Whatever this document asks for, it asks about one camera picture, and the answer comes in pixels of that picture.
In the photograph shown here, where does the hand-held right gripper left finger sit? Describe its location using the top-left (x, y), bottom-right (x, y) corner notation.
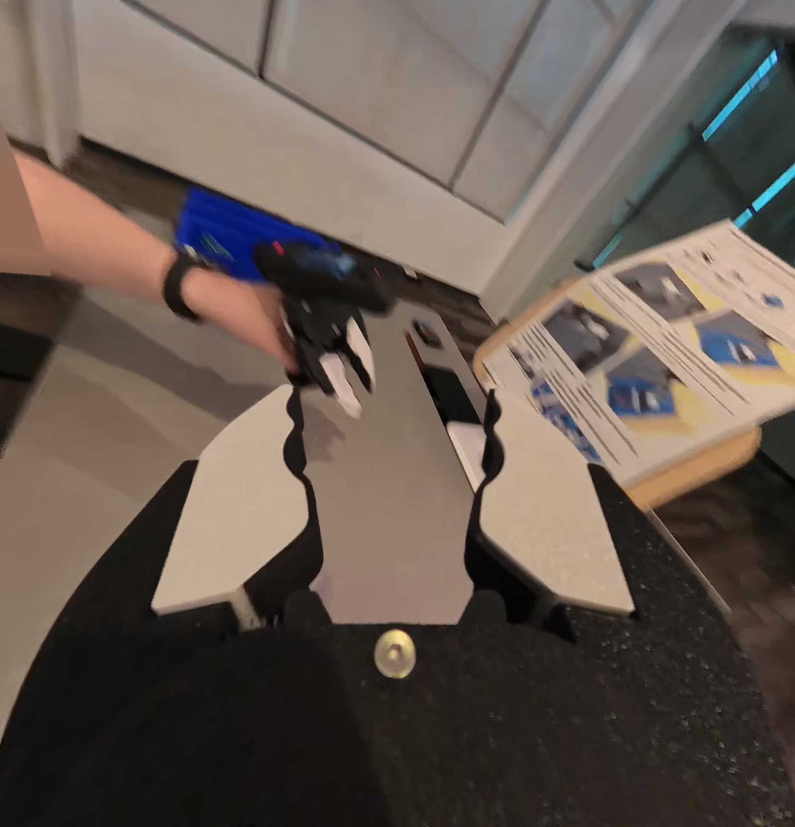
top-left (151, 384), bottom-right (325, 632)

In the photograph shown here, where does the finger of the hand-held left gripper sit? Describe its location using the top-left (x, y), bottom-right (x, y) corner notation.
top-left (319, 351), bottom-right (364, 419)
top-left (345, 312), bottom-right (377, 393)

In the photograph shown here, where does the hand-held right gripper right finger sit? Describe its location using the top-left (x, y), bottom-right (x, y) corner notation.
top-left (463, 388), bottom-right (636, 625)

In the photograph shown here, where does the blue plastic bin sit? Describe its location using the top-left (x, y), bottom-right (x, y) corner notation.
top-left (174, 187), bottom-right (340, 285)

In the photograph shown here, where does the person's left forearm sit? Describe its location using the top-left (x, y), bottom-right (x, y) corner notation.
top-left (13, 152), bottom-right (175, 305)

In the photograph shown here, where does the person's left hand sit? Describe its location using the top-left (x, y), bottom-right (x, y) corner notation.
top-left (196, 281), bottom-right (303, 382)

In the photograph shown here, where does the black phone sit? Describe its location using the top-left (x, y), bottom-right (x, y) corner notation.
top-left (423, 365), bottom-right (485, 424)

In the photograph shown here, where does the black wristband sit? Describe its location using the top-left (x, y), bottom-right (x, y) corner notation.
top-left (160, 249), bottom-right (209, 323)

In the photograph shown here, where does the printed instruction sheet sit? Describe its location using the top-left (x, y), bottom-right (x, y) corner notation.
top-left (481, 220), bottom-right (795, 488)

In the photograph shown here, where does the dark glass window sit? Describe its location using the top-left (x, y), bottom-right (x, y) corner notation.
top-left (591, 39), bottom-right (795, 272)

